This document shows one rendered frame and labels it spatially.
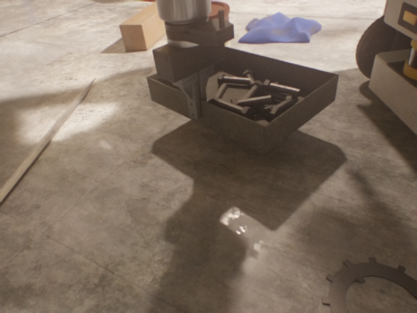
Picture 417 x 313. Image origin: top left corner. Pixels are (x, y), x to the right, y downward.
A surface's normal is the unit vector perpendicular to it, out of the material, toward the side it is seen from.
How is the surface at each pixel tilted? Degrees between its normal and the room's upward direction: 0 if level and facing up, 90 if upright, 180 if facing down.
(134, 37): 90
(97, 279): 0
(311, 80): 90
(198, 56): 90
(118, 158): 0
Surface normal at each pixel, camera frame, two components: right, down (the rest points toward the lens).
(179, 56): 0.69, 0.39
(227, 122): -0.71, 0.49
